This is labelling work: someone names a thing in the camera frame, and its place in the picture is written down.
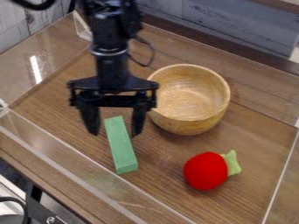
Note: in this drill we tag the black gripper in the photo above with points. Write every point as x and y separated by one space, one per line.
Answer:
113 88

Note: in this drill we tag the green rectangular block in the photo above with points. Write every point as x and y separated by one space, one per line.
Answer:
121 145

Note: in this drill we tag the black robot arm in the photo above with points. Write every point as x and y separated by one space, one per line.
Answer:
115 23

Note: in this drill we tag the brown wooden bowl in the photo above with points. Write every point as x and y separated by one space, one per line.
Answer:
193 99

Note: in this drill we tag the red plush tomato toy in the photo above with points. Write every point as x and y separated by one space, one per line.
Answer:
208 170

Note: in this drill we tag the clear acrylic tray wall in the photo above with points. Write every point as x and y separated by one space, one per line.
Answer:
93 191

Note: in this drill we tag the black table frame bracket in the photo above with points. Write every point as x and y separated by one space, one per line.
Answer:
39 214

